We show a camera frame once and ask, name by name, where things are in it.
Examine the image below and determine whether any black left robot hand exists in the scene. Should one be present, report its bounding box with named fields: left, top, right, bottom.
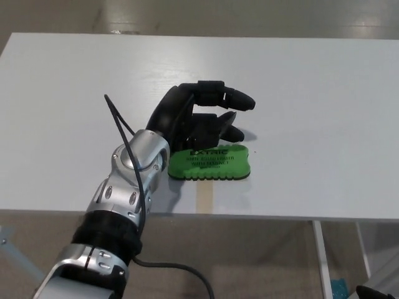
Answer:
left=145, top=80, right=257, bottom=153

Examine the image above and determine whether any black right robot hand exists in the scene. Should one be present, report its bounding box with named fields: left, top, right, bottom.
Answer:
left=356, top=285, right=394, bottom=299

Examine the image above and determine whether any green whiteboard eraser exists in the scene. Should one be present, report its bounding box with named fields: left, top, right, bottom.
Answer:
left=167, top=145, right=251, bottom=181

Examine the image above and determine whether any small teal object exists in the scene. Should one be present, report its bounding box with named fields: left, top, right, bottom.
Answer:
left=330, top=278, right=347, bottom=299

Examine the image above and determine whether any white table leg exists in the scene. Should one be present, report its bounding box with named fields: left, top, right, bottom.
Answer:
left=312, top=220, right=331, bottom=299
left=355, top=221, right=372, bottom=278

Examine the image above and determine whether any blue-grey metal stand bar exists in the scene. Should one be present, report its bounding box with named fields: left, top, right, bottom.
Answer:
left=0, top=225, right=44, bottom=283

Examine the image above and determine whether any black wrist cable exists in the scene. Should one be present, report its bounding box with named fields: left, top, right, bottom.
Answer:
left=104, top=94, right=225, bottom=299

